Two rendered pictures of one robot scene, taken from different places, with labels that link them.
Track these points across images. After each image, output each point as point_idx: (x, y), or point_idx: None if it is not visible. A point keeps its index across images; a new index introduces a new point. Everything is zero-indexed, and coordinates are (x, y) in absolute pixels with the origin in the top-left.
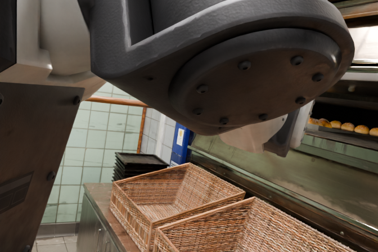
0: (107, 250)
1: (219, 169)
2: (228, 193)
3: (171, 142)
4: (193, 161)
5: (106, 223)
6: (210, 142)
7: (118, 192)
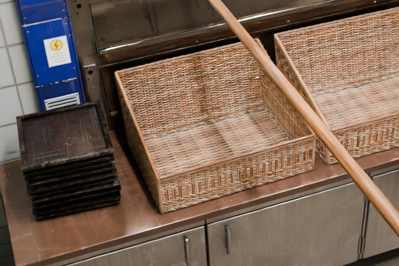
0: (226, 235)
1: (181, 43)
2: (233, 57)
3: (8, 75)
4: (106, 67)
5: (206, 218)
6: (146, 18)
7: (192, 174)
